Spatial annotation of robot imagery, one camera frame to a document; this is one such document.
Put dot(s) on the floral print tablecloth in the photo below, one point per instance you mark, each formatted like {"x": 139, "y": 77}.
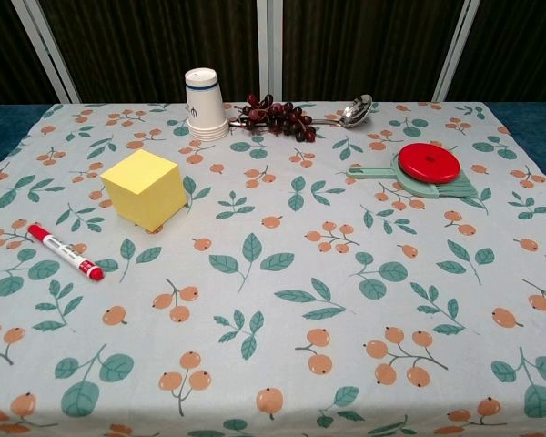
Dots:
{"x": 273, "y": 273}

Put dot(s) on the yellow cube block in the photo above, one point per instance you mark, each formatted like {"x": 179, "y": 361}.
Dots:
{"x": 141, "y": 191}

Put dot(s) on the dark pleated partition panel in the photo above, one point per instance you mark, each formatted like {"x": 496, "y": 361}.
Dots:
{"x": 518, "y": 50}
{"x": 4, "y": 50}
{"x": 359, "y": 45}
{"x": 154, "y": 41}

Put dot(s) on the small red white tube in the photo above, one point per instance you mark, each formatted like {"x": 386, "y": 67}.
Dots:
{"x": 63, "y": 250}

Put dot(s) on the mint green hand brush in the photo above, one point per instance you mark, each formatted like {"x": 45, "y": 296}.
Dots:
{"x": 418, "y": 189}

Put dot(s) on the dark red grape bunch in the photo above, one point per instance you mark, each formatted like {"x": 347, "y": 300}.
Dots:
{"x": 277, "y": 118}

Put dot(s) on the white paper cup stack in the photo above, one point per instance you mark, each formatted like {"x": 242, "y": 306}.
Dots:
{"x": 205, "y": 109}

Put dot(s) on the red round disc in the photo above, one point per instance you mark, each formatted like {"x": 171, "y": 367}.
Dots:
{"x": 430, "y": 161}

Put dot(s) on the stainless steel ladle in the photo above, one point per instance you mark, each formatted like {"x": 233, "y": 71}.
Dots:
{"x": 357, "y": 111}

